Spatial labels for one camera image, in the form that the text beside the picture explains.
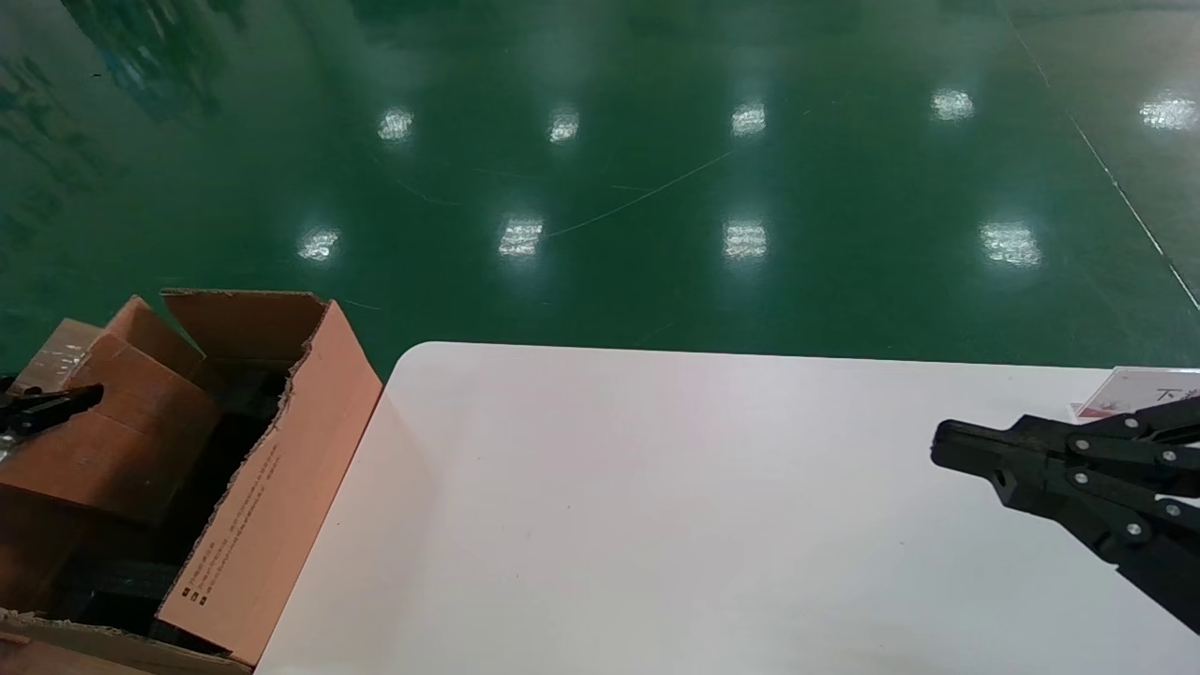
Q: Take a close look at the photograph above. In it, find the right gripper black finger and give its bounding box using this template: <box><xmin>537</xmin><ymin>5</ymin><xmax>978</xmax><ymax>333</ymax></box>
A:
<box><xmin>931</xmin><ymin>396</ymin><xmax>1200</xmax><ymax>488</ymax></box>
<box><xmin>933</xmin><ymin>455</ymin><xmax>1200</xmax><ymax>638</ymax></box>

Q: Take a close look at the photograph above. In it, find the small tall brown box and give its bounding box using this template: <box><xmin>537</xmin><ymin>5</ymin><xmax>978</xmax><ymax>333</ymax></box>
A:
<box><xmin>0</xmin><ymin>333</ymin><xmax>223</xmax><ymax>524</ymax></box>

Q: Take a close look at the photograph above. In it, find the red white sign card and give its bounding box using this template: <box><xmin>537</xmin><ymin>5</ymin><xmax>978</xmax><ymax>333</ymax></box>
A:
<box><xmin>1069</xmin><ymin>367</ymin><xmax>1200</xmax><ymax>423</ymax></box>

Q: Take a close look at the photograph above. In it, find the big open cardboard box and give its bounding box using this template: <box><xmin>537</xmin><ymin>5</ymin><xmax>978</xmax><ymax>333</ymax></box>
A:
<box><xmin>0</xmin><ymin>289</ymin><xmax>385</xmax><ymax>675</ymax></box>

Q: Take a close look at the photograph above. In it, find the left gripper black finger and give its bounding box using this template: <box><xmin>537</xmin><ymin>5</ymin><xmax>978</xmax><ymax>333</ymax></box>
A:
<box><xmin>0</xmin><ymin>380</ymin><xmax>104</xmax><ymax>438</ymax></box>

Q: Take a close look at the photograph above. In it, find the plain brown cardboard box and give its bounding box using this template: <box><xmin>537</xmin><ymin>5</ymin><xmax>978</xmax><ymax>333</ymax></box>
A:
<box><xmin>14</xmin><ymin>317</ymin><xmax>104</xmax><ymax>395</ymax></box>

